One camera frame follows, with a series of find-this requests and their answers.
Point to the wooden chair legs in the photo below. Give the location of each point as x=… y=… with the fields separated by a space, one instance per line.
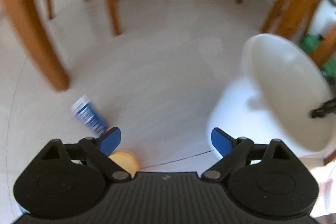
x=31 y=29

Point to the white plastic trash bin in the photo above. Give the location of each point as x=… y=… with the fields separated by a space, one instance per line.
x=236 y=108

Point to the green plastic box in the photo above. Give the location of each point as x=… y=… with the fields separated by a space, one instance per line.
x=311 y=43

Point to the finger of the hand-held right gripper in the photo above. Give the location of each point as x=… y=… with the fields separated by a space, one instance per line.
x=325 y=109

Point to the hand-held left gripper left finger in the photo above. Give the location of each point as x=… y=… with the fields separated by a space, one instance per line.
x=111 y=140

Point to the orange plastic bowl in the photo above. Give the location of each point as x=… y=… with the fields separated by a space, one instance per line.
x=126 y=161

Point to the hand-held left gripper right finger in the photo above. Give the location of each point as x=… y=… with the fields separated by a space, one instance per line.
x=221 y=141

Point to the blue milk carton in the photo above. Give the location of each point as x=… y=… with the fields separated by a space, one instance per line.
x=89 y=113

